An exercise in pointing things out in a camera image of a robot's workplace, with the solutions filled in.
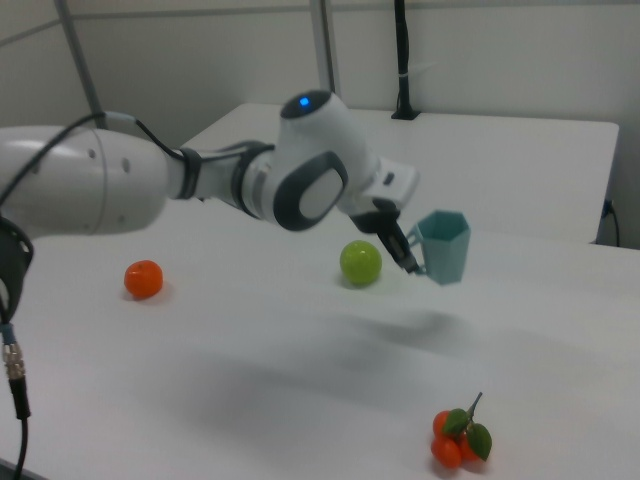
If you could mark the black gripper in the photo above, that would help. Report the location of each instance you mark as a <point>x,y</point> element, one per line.
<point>370,222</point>

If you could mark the white side table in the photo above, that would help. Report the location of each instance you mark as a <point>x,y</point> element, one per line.
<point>500,165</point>

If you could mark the black pole with base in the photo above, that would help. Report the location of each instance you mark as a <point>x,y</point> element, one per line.
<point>403,50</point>

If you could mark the light blue hexagonal mug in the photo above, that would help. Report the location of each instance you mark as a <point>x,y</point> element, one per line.
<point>447,250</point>

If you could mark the tangerine cluster with leaves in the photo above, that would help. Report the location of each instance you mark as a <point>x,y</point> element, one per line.
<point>446,450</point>

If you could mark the green apple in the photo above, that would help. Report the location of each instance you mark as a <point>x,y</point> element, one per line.
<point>361,263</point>

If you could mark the grey metal partition post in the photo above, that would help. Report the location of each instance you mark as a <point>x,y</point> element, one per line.
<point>325,50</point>
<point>80,50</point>

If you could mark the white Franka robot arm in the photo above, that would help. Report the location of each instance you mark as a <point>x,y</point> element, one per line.
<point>320,150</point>

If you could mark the orange tangerine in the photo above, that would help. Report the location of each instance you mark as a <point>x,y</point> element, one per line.
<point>143,280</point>

